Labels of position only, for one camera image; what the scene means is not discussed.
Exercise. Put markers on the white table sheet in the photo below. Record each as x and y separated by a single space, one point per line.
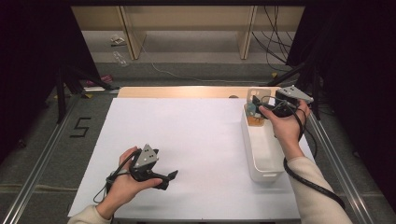
193 140

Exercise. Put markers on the small white grey object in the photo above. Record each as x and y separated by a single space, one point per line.
117 39

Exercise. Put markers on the light wooden table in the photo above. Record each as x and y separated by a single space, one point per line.
186 92

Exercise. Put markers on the person's left hand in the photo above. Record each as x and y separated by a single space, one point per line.
127 186

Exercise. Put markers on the black metal stand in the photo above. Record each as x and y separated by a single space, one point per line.
316 77
62 96

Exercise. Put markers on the beige printed phone case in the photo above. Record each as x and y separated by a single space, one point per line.
258 91

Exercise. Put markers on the person's right hand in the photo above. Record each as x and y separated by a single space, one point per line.
286 130

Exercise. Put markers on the clear plastic packet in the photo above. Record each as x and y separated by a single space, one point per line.
120 59

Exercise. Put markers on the flat white booklet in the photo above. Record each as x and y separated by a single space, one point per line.
94 89

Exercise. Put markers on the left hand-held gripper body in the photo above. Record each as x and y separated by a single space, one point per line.
146 160

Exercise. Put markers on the light wooden shelf unit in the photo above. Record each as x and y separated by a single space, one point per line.
186 17

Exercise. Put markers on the aluminium floor rail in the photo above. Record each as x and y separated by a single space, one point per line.
342 174
37 174

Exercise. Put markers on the pink object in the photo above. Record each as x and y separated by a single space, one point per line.
104 79

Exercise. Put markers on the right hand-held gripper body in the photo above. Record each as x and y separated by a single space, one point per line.
291 99

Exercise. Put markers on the white plastic storage box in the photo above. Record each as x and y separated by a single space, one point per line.
264 152

